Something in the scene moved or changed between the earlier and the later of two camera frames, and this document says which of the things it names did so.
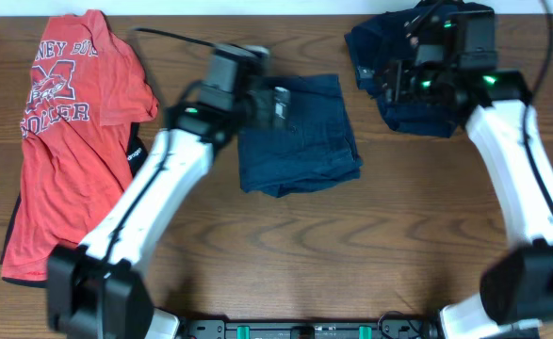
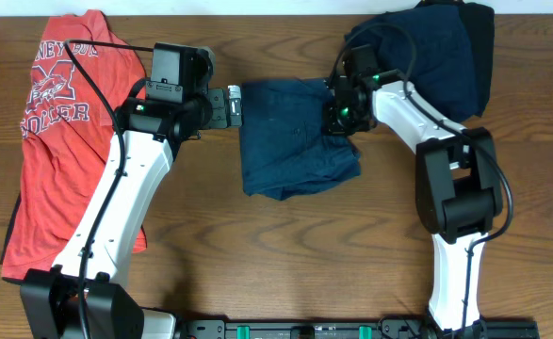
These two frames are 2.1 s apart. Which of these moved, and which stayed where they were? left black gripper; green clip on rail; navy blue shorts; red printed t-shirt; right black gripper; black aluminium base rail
Moved: left black gripper; right black gripper
Stayed: red printed t-shirt; navy blue shorts; black aluminium base rail; green clip on rail
